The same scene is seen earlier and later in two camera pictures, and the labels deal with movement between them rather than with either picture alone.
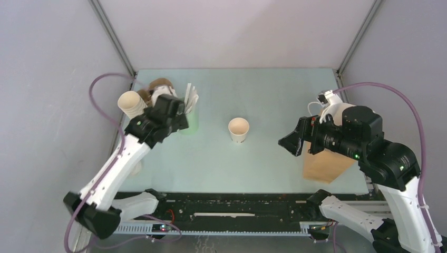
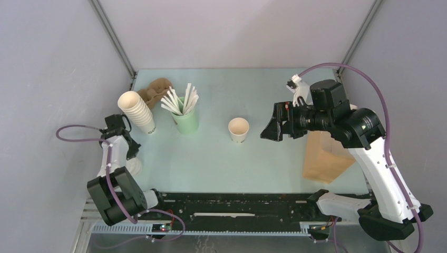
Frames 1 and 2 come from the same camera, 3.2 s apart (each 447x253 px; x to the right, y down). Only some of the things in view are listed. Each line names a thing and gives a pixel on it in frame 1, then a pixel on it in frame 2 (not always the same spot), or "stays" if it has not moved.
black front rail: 287,213 stays
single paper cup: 238,127 stays
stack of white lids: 135,168 stays
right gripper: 307,129 → 283,111
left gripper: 181,110 → 134,150
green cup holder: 193,117 stays
